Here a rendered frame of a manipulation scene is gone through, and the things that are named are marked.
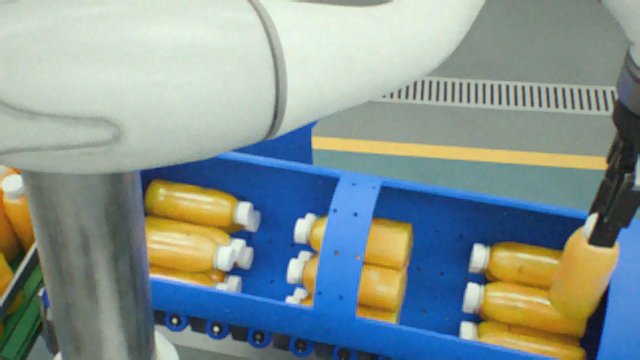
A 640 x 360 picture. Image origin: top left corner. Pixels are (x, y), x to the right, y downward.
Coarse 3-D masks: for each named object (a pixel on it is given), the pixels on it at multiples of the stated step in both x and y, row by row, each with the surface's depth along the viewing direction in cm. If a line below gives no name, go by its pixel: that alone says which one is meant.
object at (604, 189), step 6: (606, 180) 100; (612, 180) 101; (600, 186) 101; (606, 186) 101; (600, 192) 102; (606, 192) 101; (594, 198) 103; (600, 198) 102; (606, 198) 102; (594, 204) 104; (600, 204) 103; (594, 210) 104
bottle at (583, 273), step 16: (576, 240) 106; (576, 256) 106; (592, 256) 104; (608, 256) 104; (560, 272) 111; (576, 272) 107; (592, 272) 106; (608, 272) 106; (560, 288) 112; (576, 288) 109; (592, 288) 108; (560, 304) 114; (576, 304) 112; (592, 304) 112
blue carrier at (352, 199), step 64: (256, 192) 146; (320, 192) 142; (384, 192) 137; (448, 192) 125; (256, 256) 147; (320, 256) 118; (448, 256) 142; (256, 320) 125; (320, 320) 121; (448, 320) 139
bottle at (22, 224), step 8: (8, 200) 146; (16, 200) 146; (24, 200) 146; (8, 208) 146; (16, 208) 146; (24, 208) 146; (8, 216) 148; (16, 216) 147; (24, 216) 147; (16, 224) 149; (24, 224) 149; (32, 224) 150; (16, 232) 152; (24, 232) 151; (32, 232) 151; (24, 240) 153; (32, 240) 153; (24, 248) 156
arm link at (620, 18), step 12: (600, 0) 82; (612, 0) 80; (624, 0) 78; (636, 0) 76; (612, 12) 81; (624, 12) 78; (636, 12) 77; (624, 24) 79; (636, 24) 77; (636, 36) 78; (636, 48) 80; (636, 60) 81
